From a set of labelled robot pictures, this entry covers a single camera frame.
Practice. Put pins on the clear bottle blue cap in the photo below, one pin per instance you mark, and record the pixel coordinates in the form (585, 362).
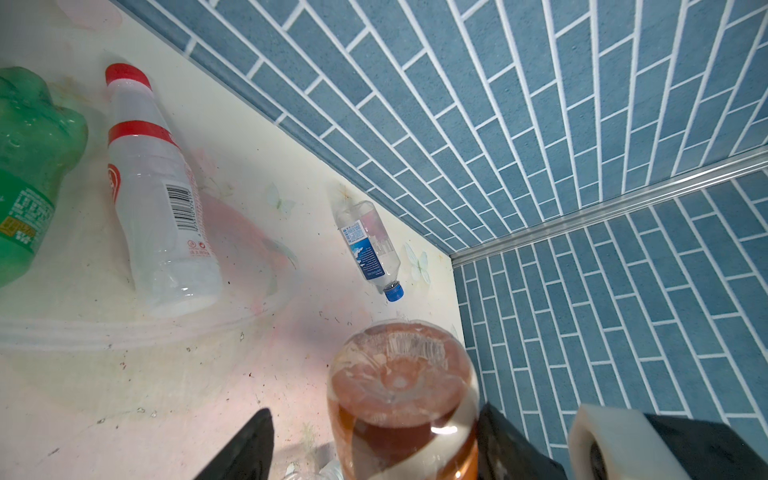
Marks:
(371, 247)

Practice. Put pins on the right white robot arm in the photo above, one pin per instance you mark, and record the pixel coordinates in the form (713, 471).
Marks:
(615, 443)

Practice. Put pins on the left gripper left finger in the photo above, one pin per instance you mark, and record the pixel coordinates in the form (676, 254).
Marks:
(248, 455)

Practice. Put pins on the green plastic bottle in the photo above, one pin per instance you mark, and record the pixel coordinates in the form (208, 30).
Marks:
(41, 143)

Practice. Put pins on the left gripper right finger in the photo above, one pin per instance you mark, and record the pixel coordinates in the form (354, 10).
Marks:
(505, 453)

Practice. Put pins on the white bottle red cap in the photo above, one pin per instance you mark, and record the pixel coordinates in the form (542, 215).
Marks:
(173, 266)

